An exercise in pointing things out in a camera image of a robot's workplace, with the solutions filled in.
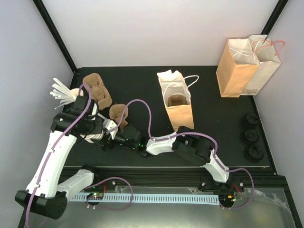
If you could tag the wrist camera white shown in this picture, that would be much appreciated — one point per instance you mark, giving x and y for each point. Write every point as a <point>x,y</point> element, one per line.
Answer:
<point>110,127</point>
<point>94,111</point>

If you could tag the white paper bag orange handle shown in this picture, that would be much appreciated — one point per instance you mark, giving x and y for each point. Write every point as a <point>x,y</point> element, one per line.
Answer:
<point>266,53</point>

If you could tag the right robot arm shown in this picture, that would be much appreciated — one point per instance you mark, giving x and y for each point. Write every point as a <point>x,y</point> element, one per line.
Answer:
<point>197,148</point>

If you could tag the black cup lids stack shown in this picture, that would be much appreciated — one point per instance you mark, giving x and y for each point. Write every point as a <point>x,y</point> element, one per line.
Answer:
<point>251,120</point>

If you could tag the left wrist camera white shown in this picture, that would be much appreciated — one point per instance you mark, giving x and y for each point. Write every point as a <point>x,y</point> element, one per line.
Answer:
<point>94,111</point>

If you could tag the stack of paper cups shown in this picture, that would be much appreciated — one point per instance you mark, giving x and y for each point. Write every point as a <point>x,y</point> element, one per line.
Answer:
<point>91,138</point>

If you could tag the brown pulp cup carrier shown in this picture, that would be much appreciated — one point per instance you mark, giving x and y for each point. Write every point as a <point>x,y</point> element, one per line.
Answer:
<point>176,100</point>

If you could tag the stack of pulp cup carriers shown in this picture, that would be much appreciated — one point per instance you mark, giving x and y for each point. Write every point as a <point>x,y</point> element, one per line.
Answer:
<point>99,91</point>

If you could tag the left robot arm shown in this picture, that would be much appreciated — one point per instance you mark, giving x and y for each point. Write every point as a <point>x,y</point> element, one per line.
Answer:
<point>44,195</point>

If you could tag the small brown paper bag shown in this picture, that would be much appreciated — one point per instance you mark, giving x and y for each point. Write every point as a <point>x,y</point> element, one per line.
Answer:
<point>174,83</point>

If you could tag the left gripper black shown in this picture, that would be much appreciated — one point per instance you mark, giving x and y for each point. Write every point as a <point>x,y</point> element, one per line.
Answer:
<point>98,128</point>

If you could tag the cup holding straws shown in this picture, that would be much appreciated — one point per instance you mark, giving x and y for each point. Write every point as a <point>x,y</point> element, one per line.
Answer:
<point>77,91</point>

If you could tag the large brown paper bag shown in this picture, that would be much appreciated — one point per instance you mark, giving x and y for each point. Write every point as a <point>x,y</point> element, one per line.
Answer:
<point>236,67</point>

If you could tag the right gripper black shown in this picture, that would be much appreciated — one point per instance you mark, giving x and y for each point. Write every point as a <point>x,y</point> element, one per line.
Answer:
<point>109,141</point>

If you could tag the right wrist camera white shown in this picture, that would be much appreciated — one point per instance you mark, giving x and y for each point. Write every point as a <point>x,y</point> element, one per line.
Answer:
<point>110,127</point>

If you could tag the light blue cable duct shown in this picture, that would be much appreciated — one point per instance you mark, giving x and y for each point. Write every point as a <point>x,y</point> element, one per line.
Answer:
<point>147,198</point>

